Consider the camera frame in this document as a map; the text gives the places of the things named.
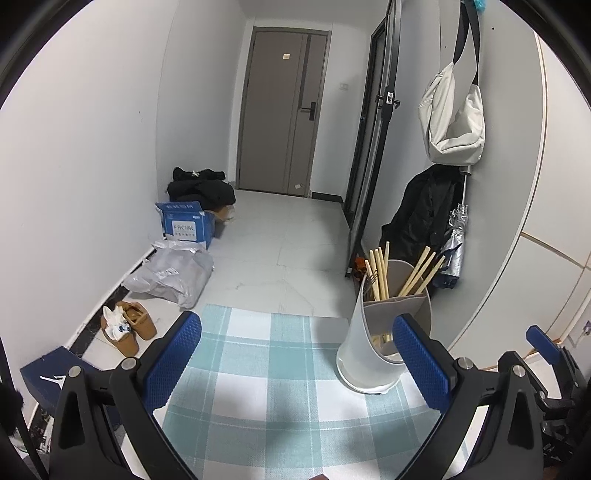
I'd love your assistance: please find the set of wooden chopsticks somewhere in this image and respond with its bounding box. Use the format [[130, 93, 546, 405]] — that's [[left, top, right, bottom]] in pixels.
[[365, 242, 448, 347]]

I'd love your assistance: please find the grey-brown door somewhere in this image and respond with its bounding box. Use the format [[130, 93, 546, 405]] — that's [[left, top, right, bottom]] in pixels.
[[235, 27, 332, 197]]

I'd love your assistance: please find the black hanging jacket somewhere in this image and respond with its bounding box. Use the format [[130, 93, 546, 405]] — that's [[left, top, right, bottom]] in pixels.
[[381, 165, 465, 273]]

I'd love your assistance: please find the grey plastic mailing bag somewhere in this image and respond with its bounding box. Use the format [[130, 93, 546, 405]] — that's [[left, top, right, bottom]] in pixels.
[[124, 241, 215, 310]]

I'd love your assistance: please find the blue cardboard box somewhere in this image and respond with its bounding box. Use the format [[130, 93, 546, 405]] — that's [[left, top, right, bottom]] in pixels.
[[154, 200, 218, 251]]

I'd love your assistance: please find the silver folded umbrella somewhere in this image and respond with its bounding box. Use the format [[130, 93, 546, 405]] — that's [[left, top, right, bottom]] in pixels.
[[434, 173, 468, 289]]

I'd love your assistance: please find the teal checked table mat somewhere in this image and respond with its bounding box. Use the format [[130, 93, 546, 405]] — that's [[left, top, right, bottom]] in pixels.
[[161, 304, 467, 480]]

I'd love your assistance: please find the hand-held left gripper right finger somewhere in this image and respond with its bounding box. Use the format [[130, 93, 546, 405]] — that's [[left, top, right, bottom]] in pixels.
[[392, 314, 561, 480]]

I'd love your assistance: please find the translucent white chopstick holder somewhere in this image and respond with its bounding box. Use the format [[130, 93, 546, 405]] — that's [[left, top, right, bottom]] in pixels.
[[336, 259, 432, 395]]

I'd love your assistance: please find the black-framed glass door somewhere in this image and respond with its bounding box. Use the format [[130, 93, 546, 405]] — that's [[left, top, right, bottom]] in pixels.
[[342, 0, 402, 278]]

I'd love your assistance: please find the navy shoe box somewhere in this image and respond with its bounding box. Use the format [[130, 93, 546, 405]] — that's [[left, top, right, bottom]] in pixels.
[[19, 347, 100, 407]]

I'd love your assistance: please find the white shoulder bag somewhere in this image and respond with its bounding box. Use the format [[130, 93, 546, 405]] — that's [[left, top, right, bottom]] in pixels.
[[418, 0, 486, 164]]

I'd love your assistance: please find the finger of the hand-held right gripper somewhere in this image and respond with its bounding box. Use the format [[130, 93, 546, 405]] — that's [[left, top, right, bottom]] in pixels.
[[526, 325, 581, 401]]

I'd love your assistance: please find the pile of black clothes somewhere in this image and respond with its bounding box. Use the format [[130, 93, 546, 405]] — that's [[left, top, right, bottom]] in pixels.
[[167, 167, 237, 210]]

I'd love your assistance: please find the white cabinet with tan trim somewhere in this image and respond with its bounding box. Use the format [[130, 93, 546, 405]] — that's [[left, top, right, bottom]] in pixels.
[[519, 28, 591, 356]]

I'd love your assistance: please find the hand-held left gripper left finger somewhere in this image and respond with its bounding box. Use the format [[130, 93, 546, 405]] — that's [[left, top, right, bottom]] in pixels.
[[48, 311, 203, 480]]

